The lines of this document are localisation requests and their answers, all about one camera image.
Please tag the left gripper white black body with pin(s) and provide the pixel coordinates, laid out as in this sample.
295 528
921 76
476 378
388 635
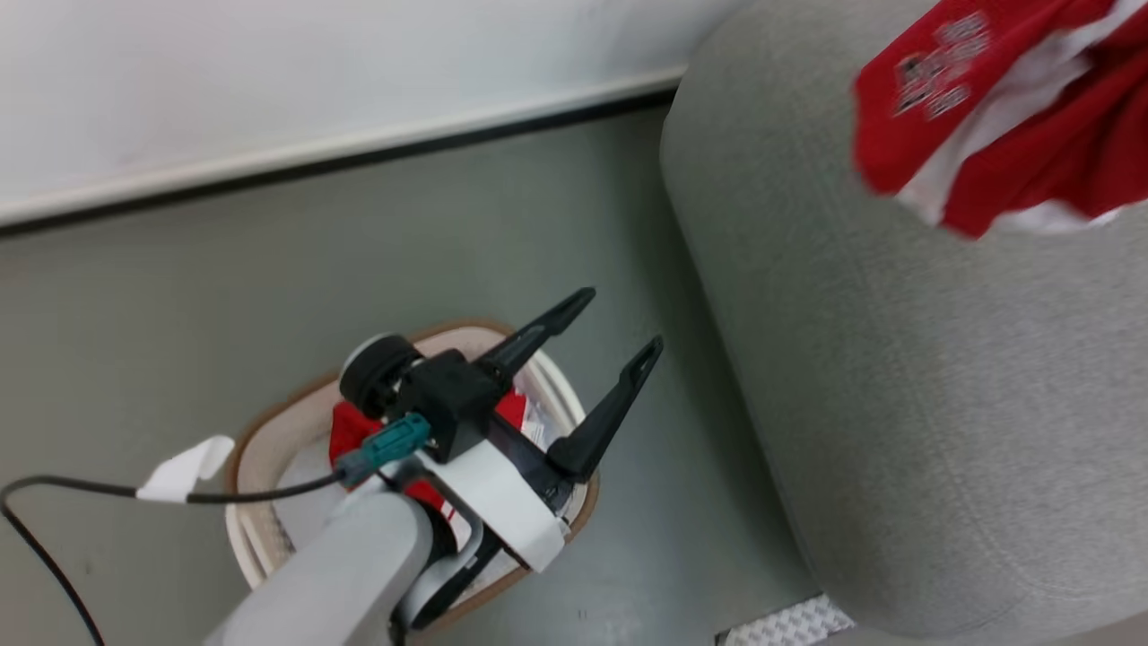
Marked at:
502 498

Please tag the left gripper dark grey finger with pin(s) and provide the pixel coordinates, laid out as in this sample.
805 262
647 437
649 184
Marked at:
605 417
538 334

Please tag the red jersey with white print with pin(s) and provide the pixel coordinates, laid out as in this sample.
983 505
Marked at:
1031 135

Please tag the grey white robot left arm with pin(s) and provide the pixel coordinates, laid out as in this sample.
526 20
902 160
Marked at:
350 565

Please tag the grey fabric sofa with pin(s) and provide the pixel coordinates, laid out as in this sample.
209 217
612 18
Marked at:
897 359

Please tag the pale white basket liner cloth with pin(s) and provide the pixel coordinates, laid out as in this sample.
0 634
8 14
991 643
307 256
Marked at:
300 502

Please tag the white perforated laundry basket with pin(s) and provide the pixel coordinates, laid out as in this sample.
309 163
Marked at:
269 449

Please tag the white baseboard with black strip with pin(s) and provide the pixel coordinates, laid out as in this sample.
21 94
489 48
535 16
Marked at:
359 146

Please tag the silver checker plate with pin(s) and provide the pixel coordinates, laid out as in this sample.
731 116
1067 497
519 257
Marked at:
789 624

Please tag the black wrist camera block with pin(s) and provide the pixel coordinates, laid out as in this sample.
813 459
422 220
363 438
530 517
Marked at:
448 395

